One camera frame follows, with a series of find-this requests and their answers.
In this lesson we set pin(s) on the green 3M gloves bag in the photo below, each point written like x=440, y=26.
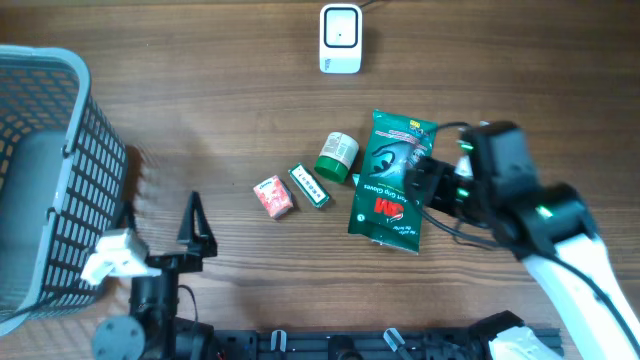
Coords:
x=381, y=210

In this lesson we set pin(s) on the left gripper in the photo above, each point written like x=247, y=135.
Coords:
x=194, y=246

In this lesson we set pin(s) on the white barcode scanner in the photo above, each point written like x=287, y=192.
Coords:
x=340, y=38

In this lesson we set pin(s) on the green white medicine box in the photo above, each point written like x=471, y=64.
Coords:
x=309, y=186

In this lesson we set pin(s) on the grey plastic mesh basket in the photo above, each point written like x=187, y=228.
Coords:
x=63, y=169

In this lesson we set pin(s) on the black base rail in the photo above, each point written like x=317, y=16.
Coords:
x=429, y=344

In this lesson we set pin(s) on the orange tissue pack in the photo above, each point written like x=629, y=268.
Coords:
x=274, y=196

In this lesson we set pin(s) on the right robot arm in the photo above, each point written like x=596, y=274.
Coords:
x=554, y=236

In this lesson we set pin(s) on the green lid white jar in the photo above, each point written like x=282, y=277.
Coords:
x=336, y=157

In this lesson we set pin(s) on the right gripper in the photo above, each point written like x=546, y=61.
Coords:
x=447, y=175

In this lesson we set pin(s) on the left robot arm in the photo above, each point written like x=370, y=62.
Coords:
x=152, y=329

